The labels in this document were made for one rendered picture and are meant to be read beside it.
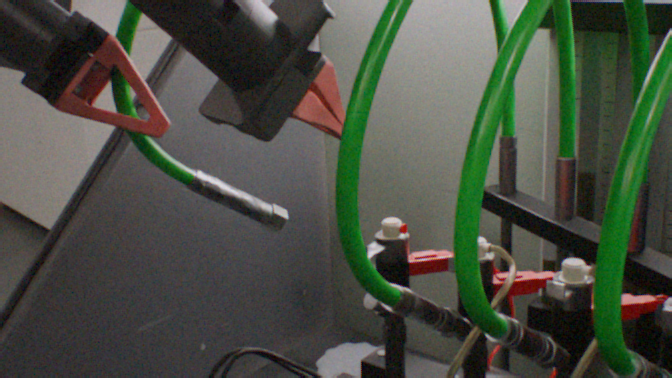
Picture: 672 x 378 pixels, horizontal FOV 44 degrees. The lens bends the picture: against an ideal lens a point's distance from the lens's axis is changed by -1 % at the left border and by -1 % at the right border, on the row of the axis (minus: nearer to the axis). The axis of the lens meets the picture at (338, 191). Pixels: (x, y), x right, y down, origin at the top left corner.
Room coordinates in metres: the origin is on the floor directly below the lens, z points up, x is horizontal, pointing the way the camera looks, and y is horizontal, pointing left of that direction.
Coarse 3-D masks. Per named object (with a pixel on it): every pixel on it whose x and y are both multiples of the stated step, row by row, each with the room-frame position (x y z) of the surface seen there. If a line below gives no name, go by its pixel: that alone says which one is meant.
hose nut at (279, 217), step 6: (276, 210) 0.68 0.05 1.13; (282, 210) 0.69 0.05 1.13; (276, 216) 0.68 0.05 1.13; (282, 216) 0.68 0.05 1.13; (270, 222) 0.67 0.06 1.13; (276, 222) 0.68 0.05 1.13; (282, 222) 0.68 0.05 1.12; (270, 228) 0.68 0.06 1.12; (276, 228) 0.68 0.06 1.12; (282, 228) 0.68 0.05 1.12
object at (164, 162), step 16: (496, 0) 0.79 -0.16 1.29; (128, 16) 0.63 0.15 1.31; (496, 16) 0.79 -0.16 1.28; (128, 32) 0.63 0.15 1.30; (496, 32) 0.79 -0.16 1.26; (128, 48) 0.63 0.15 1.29; (112, 80) 0.63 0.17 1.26; (128, 96) 0.63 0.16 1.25; (512, 96) 0.80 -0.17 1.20; (128, 112) 0.63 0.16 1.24; (512, 112) 0.80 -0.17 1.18; (512, 128) 0.80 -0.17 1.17; (144, 144) 0.63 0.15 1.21; (512, 144) 0.79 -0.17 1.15; (160, 160) 0.64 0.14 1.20; (176, 176) 0.64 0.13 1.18; (192, 176) 0.65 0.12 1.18
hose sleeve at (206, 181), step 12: (192, 180) 0.65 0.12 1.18; (204, 180) 0.65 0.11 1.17; (216, 180) 0.66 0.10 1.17; (204, 192) 0.65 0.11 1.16; (216, 192) 0.65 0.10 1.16; (228, 192) 0.66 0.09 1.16; (240, 192) 0.67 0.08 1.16; (228, 204) 0.66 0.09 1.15; (240, 204) 0.66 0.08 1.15; (252, 204) 0.67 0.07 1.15; (264, 204) 0.68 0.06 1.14; (252, 216) 0.67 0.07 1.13; (264, 216) 0.67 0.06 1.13
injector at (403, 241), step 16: (384, 240) 0.64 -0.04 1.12; (400, 240) 0.64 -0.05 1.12; (384, 256) 0.64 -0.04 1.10; (400, 256) 0.64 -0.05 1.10; (384, 272) 0.64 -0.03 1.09; (400, 272) 0.64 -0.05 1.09; (368, 304) 0.62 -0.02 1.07; (384, 320) 0.65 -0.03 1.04; (400, 320) 0.64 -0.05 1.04; (384, 336) 0.65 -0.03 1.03; (400, 336) 0.64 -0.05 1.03; (384, 352) 0.65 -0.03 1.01; (400, 352) 0.64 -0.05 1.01; (400, 368) 0.64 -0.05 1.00
